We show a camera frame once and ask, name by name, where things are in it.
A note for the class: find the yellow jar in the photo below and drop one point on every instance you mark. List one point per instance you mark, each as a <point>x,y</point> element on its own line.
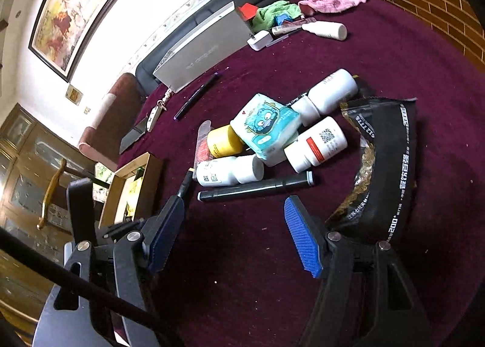
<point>224,140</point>

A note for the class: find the framed wall painting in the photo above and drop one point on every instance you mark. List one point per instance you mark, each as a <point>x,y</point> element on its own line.
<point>87,6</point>

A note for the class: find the large white pill bottle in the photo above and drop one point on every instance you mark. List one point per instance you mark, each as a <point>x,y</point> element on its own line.
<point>333,89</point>

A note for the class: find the white squeeze bottle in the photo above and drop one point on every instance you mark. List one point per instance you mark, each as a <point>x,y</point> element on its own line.
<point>327,30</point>

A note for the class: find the red clear plastic packet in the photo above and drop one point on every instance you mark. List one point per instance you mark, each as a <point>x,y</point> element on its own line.
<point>202,144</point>

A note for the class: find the maroon tablecloth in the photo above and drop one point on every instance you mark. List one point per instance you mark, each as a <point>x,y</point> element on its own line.
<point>265,66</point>

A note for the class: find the green cloth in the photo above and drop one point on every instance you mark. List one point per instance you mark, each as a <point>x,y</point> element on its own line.
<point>272,13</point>

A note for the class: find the blue plastic object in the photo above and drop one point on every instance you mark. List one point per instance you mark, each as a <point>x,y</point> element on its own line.
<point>282,19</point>

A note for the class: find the dark phone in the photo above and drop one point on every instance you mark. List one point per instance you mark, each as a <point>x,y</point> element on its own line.
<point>134,135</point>

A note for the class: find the white charger plug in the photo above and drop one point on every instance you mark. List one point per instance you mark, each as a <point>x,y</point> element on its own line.
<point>259,41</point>

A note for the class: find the red plastic object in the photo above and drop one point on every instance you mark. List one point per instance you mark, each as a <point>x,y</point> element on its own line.
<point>247,11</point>

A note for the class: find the brown armchair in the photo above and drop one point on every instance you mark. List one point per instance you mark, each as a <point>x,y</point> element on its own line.
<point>113,116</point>

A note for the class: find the small wall plaque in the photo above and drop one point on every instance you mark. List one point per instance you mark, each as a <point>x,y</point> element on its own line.
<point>74,94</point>

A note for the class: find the black marker with yellow caps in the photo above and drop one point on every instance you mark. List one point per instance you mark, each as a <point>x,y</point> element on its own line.
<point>185,184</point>

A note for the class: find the grey shoe box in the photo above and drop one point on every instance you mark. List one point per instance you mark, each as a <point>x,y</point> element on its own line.
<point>204,51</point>

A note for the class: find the white pill bottle red label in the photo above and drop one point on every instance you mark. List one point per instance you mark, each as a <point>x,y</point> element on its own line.
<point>318,144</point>

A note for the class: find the wooden tray box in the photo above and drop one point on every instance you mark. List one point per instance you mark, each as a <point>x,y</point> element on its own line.
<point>123,180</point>

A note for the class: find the blue cartoon tissue pack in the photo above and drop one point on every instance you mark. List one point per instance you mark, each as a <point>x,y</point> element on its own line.
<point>265,127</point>

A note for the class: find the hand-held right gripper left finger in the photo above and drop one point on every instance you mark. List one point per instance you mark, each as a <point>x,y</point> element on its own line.
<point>165,241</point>

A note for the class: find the clear tube with red print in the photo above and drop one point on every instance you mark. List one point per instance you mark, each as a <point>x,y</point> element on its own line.
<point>288,28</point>

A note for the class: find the purple pen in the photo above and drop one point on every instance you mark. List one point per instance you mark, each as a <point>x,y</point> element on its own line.
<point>195,97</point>

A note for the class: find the golden wooden chair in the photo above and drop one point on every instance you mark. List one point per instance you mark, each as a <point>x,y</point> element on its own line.
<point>49,195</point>

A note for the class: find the black foil bag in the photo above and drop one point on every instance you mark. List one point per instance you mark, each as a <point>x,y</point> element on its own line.
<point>390,165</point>

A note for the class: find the black marker with grey cap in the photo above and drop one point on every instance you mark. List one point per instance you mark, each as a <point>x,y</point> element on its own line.
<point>254,189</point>

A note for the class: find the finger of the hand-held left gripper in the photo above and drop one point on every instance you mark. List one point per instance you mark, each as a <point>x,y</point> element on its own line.
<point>81,210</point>

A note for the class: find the wooden glass cabinet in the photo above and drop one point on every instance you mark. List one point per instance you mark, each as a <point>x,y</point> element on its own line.
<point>22,165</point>

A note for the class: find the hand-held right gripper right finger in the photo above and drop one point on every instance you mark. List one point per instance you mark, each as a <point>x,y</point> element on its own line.
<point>303,237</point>

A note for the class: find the small white pill bottle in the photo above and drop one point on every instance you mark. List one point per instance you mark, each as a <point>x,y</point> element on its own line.
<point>227,172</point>

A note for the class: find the thin dark pen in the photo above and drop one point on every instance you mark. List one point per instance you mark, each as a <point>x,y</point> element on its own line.
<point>278,40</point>

